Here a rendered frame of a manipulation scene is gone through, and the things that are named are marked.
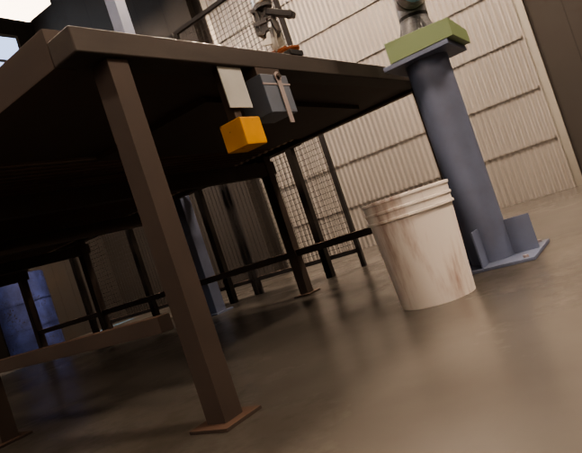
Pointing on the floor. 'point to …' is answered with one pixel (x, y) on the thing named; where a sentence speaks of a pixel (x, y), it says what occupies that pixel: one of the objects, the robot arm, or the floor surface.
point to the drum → (21, 341)
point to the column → (465, 163)
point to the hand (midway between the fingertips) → (282, 51)
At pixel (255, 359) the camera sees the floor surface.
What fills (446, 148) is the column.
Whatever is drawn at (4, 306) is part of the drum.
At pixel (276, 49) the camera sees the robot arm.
